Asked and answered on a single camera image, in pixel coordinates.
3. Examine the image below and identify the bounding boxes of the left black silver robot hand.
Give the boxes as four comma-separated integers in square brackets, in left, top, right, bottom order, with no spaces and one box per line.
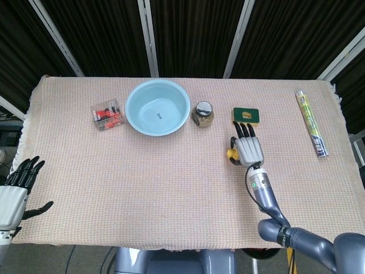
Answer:
[0,155,54,230]

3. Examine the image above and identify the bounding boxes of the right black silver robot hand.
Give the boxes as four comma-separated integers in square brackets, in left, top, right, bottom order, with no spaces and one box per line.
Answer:
[229,120,265,168]

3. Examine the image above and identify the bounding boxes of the green yellow sponge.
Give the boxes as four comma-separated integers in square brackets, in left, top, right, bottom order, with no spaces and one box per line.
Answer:
[231,107,261,127]

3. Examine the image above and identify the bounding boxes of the glass spice jar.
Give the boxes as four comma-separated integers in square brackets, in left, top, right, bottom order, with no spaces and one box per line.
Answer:
[190,100,214,128]

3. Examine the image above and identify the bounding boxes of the plastic wrap roll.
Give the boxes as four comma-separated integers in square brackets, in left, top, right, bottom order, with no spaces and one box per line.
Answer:
[295,90,330,159]

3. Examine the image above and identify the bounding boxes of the light blue plastic bowl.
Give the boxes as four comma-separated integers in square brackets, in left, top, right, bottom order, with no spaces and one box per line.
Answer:
[125,79,191,137]

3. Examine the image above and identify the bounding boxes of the pink woven tablecloth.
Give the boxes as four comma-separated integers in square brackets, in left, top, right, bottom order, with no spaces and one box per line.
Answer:
[15,74,364,253]

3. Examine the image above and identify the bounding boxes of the clear box with red items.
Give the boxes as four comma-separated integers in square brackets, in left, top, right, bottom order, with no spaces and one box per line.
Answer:
[90,98,125,132]

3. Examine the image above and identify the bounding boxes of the grey robot torso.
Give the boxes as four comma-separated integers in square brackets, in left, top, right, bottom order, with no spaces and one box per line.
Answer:
[113,247,237,274]

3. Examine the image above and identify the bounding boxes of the white partition post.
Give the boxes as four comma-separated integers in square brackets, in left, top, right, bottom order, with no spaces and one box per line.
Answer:
[315,33,365,83]
[28,0,84,78]
[137,0,160,78]
[0,95,26,121]
[223,0,257,79]

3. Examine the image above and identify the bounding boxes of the white metal frame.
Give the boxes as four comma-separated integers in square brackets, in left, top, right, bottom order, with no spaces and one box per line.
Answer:
[348,132,365,167]

